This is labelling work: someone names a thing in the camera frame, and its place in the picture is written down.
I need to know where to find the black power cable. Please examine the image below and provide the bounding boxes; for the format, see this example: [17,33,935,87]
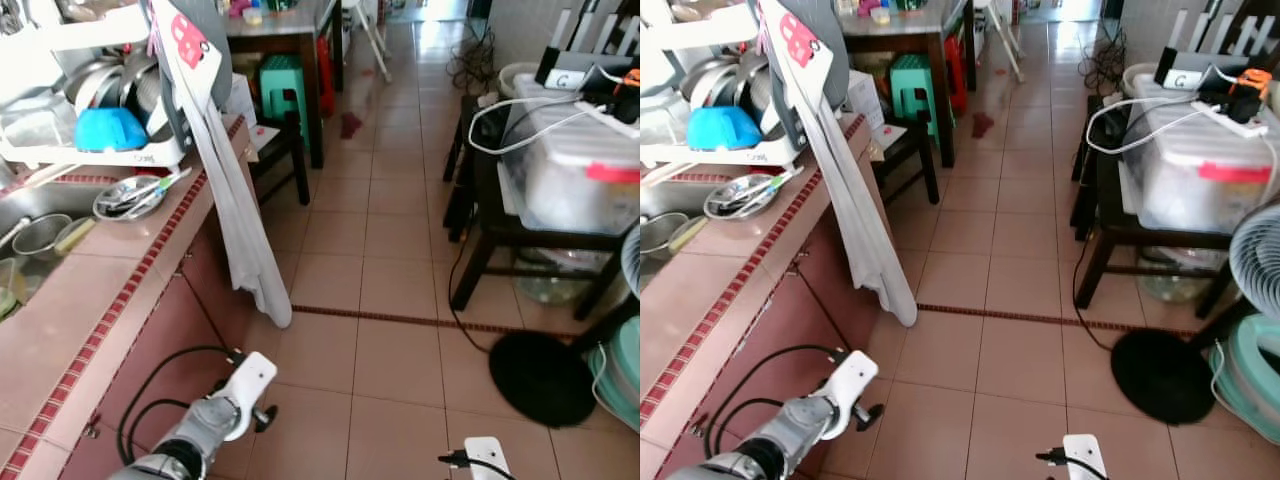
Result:
[447,235,511,356]
[1072,235,1126,353]

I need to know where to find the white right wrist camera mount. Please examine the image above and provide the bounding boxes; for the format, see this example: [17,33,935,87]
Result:
[463,437,513,480]
[1062,433,1109,480]

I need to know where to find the dark wooden bench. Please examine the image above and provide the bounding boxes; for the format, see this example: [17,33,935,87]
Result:
[442,95,641,323]
[1070,95,1280,323]

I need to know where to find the clear glass bowl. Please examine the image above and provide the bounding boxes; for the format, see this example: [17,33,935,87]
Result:
[1135,248,1221,306]

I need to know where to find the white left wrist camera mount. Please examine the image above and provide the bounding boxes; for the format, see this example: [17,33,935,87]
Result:
[217,352,279,441]
[815,350,881,441]

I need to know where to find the black stand with G label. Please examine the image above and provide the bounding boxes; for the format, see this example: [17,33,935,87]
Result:
[1155,0,1256,93]
[535,0,629,93]

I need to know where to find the steel bowl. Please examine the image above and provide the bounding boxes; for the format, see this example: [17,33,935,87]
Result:
[92,175,169,223]
[702,173,781,223]

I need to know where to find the white cable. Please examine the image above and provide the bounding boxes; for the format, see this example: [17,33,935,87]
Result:
[1085,92,1216,156]
[467,92,601,158]

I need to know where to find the small steel sink basin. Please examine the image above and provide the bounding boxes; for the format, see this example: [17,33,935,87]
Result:
[640,178,726,266]
[0,180,113,323]

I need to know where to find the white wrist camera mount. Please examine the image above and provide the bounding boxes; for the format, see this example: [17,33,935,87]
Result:
[217,352,279,441]
[815,350,881,441]
[463,437,513,480]
[1062,433,1109,480]

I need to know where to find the beige plastic bucket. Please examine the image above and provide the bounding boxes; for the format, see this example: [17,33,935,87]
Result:
[1122,62,1166,99]
[497,62,543,101]

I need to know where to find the steel mesh strainer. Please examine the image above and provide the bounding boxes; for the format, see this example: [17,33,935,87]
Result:
[640,212,691,261]
[12,212,74,263]

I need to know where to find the yellow sponge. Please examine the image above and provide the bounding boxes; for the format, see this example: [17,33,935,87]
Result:
[672,215,711,253]
[55,218,98,253]

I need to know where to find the clear plastic storage box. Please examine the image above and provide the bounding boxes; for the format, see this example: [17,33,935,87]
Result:
[497,75,641,236]
[1118,75,1280,236]

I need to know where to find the blue bowl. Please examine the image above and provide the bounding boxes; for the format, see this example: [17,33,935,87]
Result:
[687,105,763,153]
[75,107,150,153]

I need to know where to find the green plastic stool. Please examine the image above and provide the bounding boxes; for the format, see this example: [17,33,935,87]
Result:
[888,55,946,126]
[258,55,314,126]

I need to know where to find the teal plastic basket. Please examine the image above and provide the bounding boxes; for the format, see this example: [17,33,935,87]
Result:
[588,315,641,433]
[1208,315,1280,446]

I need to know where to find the tangled black cables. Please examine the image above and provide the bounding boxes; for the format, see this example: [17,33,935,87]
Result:
[445,22,498,96]
[1085,22,1129,96]

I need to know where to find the white dish rack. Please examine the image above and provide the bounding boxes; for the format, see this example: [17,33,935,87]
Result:
[0,0,193,171]
[640,0,811,169]

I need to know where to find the steel pot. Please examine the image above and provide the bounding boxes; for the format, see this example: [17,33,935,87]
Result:
[680,55,781,111]
[63,55,166,113]

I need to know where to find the black pedestal fan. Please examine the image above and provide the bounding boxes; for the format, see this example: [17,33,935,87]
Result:
[1110,200,1280,426]
[487,222,641,431]

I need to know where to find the grey hanging apron red print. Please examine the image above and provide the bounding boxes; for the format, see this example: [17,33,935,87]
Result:
[757,0,919,329]
[148,0,294,329]

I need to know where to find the white power strip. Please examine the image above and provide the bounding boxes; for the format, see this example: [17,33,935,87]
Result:
[572,98,641,141]
[1190,100,1271,141]

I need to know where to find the white metal rack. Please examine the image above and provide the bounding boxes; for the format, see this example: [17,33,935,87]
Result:
[345,0,393,83]
[980,0,1026,83]

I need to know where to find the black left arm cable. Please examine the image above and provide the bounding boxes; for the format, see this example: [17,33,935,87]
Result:
[703,345,846,461]
[117,345,246,466]

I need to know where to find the small dark wooden stool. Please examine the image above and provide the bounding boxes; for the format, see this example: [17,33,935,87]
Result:
[870,108,943,206]
[245,108,312,208]

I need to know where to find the red plastic stool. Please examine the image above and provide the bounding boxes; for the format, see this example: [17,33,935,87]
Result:
[315,35,339,118]
[945,35,969,116]

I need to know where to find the dark wooden dining table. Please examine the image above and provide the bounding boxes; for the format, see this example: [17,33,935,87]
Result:
[222,0,347,171]
[840,0,976,169]

